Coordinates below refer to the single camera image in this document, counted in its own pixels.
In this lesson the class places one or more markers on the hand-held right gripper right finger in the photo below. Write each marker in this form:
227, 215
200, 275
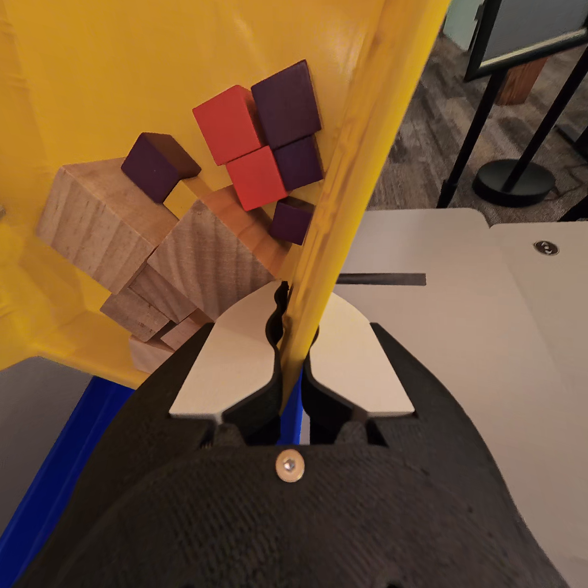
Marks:
363, 372

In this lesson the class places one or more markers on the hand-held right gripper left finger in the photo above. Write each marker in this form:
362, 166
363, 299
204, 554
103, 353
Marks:
225, 367

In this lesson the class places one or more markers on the pile of wooden cubes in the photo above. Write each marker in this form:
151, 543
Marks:
101, 220

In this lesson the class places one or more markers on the blue plastic box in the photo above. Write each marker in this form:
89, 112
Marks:
46, 482

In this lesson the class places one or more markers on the yellow plastic box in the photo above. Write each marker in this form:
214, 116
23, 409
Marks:
115, 69

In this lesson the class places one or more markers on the thin black panel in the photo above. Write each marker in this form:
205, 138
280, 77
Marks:
381, 279

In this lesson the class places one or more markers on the black pole stand round base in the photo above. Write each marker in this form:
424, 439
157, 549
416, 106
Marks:
514, 183

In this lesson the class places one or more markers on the black framed board on stand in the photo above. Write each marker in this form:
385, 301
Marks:
528, 27

